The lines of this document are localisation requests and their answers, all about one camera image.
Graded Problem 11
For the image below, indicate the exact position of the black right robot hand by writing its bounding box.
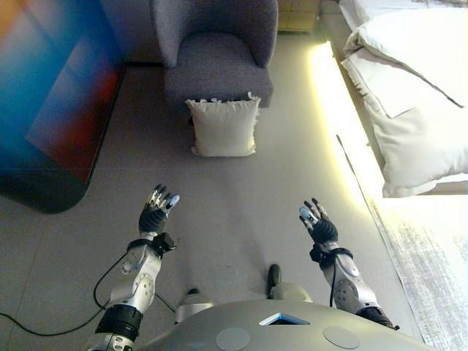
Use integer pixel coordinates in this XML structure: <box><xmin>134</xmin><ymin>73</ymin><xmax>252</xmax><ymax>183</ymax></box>
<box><xmin>298</xmin><ymin>197</ymin><xmax>339</xmax><ymax>244</ymax></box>

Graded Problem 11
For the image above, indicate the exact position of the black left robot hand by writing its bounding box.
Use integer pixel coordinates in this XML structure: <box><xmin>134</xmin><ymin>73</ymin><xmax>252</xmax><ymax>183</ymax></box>
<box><xmin>138</xmin><ymin>184</ymin><xmax>181</xmax><ymax>235</ymax></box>

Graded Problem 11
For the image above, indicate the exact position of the white fringed cushion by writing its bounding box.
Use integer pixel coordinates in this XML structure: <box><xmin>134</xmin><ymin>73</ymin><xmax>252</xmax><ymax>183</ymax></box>
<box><xmin>185</xmin><ymin>91</ymin><xmax>263</xmax><ymax>158</ymax></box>

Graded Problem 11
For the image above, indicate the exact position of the silver right robot leg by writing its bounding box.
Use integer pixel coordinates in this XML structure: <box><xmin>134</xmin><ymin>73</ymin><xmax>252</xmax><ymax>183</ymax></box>
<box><xmin>265</xmin><ymin>263</ymin><xmax>314</xmax><ymax>303</ymax></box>

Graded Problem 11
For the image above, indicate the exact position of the grey robot torso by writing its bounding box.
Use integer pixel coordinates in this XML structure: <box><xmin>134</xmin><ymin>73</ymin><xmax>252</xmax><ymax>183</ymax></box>
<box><xmin>138</xmin><ymin>299</ymin><xmax>436</xmax><ymax>351</ymax></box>

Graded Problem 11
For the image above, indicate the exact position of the grey patterned rug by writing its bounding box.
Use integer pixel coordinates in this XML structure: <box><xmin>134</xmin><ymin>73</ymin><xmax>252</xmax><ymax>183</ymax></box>
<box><xmin>365</xmin><ymin>197</ymin><xmax>468</xmax><ymax>351</ymax></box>

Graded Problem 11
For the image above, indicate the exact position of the glossy dark cabinet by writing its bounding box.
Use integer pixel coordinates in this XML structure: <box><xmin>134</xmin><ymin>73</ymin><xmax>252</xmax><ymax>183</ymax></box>
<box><xmin>0</xmin><ymin>0</ymin><xmax>127</xmax><ymax>215</ymax></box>

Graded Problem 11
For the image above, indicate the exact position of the grey fabric armchair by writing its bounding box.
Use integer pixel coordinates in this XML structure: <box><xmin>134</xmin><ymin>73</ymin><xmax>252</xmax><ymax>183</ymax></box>
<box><xmin>151</xmin><ymin>0</ymin><xmax>279</xmax><ymax>109</ymax></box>

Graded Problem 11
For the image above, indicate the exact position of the beige upholstered bed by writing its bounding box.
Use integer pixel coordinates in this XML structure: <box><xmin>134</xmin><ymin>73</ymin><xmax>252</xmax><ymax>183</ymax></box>
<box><xmin>317</xmin><ymin>0</ymin><xmax>468</xmax><ymax>198</ymax></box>

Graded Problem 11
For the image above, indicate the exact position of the white duvet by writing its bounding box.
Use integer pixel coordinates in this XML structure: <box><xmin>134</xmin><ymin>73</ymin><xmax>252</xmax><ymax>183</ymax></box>
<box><xmin>343</xmin><ymin>0</ymin><xmax>468</xmax><ymax>109</ymax></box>

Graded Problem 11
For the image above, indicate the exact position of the light wooden nightstand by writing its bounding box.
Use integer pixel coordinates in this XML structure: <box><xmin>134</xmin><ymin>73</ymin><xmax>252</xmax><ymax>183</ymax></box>
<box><xmin>279</xmin><ymin>0</ymin><xmax>321</xmax><ymax>34</ymax></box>

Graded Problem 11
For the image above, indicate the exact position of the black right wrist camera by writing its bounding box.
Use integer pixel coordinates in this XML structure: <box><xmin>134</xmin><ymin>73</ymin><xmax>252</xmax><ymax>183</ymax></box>
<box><xmin>309</xmin><ymin>245</ymin><xmax>330</xmax><ymax>263</ymax></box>

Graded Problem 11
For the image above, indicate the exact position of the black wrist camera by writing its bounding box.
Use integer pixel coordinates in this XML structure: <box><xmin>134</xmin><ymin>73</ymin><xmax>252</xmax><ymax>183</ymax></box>
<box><xmin>309</xmin><ymin>245</ymin><xmax>330</xmax><ymax>263</ymax></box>
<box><xmin>153</xmin><ymin>233</ymin><xmax>177</xmax><ymax>255</ymax></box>

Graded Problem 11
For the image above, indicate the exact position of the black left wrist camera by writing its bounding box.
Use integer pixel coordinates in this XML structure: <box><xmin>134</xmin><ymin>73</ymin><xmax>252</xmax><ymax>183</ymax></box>
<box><xmin>153</xmin><ymin>233</ymin><xmax>177</xmax><ymax>255</ymax></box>

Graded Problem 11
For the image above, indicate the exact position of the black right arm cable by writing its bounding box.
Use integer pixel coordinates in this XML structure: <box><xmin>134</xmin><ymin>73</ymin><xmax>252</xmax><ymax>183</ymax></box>
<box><xmin>328</xmin><ymin>261</ymin><xmax>337</xmax><ymax>308</ymax></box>

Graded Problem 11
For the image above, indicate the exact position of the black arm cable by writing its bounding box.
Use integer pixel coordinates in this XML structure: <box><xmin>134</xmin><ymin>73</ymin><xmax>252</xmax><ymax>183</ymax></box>
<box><xmin>328</xmin><ymin>261</ymin><xmax>337</xmax><ymax>308</ymax></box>
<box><xmin>0</xmin><ymin>252</ymin><xmax>176</xmax><ymax>336</ymax></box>

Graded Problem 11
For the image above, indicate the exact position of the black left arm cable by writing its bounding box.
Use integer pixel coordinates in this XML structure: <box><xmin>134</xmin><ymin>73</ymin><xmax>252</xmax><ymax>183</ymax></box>
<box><xmin>0</xmin><ymin>252</ymin><xmax>176</xmax><ymax>336</ymax></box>

